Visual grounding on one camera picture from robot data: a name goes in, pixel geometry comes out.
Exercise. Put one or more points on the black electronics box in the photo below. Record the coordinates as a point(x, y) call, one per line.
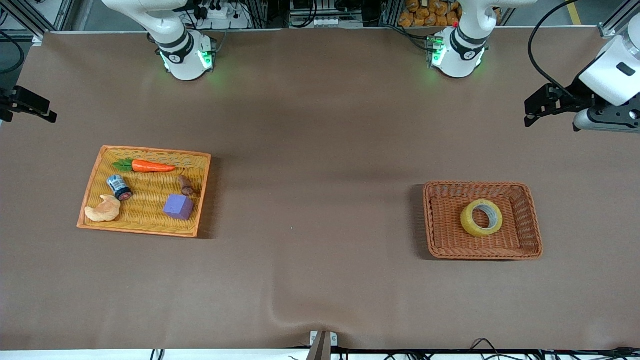
point(325, 7)

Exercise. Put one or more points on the orange toy carrot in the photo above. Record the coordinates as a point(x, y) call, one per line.
point(150, 166)

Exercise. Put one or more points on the toy croissant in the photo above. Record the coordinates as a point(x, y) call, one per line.
point(102, 211)

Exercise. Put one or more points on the purple foam cube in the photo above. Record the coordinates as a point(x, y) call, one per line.
point(177, 207)

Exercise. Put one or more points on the yellow wicker basket orange rim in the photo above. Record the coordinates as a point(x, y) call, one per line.
point(145, 200)

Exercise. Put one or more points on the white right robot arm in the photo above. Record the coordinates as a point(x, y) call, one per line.
point(182, 62)

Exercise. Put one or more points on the white power strip with plugs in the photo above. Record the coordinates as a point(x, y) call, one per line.
point(225, 17)

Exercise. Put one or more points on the aluminium frame post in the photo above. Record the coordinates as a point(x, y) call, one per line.
point(612, 25)
point(30, 20)

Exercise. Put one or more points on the brown wicker basket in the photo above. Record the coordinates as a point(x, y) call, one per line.
point(445, 225)

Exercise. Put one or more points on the bin of orange toy breads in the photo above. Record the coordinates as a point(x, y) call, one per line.
point(430, 12)

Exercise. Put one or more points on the yellow tape roll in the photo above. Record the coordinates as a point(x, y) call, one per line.
point(467, 225)

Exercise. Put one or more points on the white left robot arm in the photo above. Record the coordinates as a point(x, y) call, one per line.
point(457, 55)

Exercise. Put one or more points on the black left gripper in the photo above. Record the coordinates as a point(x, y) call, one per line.
point(574, 96)

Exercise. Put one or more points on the long white power strip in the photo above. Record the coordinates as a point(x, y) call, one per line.
point(335, 22)

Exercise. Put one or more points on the small brown figurine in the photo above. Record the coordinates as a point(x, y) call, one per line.
point(186, 186)

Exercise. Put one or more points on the grey table edge bracket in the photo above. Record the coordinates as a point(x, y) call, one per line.
point(323, 345)

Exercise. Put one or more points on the small jar with black lid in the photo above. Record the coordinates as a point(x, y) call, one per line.
point(119, 186)

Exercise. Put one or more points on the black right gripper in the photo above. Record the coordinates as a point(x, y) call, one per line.
point(20, 101)

